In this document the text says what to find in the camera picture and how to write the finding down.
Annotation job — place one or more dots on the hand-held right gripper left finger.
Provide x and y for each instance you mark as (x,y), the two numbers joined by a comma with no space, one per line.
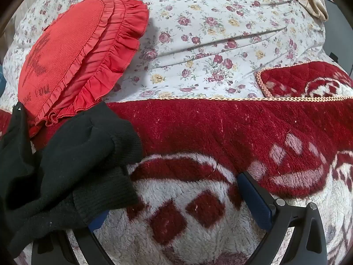
(97,222)

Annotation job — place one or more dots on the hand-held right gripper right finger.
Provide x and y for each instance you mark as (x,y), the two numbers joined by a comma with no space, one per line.
(255,201)

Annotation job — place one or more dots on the black pants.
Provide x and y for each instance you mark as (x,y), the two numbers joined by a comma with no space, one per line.
(69,165)

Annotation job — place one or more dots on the red and white plush blanket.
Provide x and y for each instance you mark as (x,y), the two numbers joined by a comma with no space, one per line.
(193,132)

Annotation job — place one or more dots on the floral bedsheet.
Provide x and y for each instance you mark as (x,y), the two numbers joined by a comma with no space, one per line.
(206,33)

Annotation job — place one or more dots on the red ruffled round cushion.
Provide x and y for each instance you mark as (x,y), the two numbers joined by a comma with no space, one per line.
(63,49)

